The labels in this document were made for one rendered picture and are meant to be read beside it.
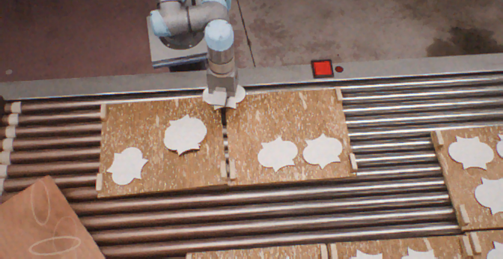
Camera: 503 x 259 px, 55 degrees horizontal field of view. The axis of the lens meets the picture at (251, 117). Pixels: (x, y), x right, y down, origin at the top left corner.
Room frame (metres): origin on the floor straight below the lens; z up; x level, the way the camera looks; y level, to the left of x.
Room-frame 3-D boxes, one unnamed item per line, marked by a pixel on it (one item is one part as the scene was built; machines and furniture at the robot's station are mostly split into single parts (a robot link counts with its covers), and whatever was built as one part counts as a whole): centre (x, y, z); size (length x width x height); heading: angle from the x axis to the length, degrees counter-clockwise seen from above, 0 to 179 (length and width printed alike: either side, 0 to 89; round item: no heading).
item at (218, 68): (0.89, 0.09, 1.25); 0.08 x 0.08 x 0.05
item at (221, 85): (0.87, 0.09, 1.17); 0.12 x 0.09 x 0.16; 171
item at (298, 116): (0.82, -0.12, 0.93); 0.41 x 0.35 x 0.02; 95
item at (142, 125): (0.79, 0.30, 0.93); 0.41 x 0.35 x 0.02; 97
